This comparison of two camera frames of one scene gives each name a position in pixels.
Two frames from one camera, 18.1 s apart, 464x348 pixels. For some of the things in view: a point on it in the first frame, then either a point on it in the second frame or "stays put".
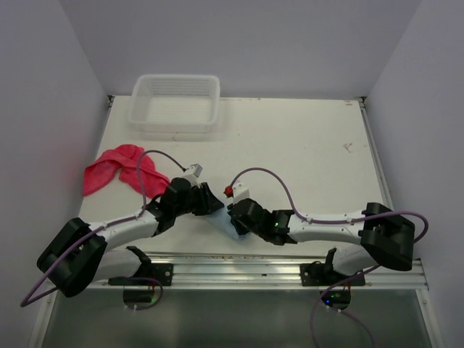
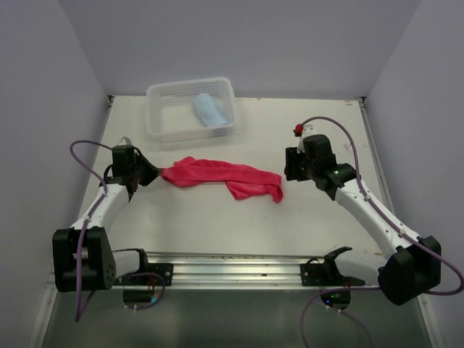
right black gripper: x=240 y=230 to x=291 y=170
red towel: x=137 y=169 to x=241 y=182
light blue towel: x=224 y=221 to x=209 y=111
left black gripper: x=210 y=202 to x=152 y=171
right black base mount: x=323 y=274 stays put
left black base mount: x=148 y=274 stays put
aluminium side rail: x=376 y=154 stays put
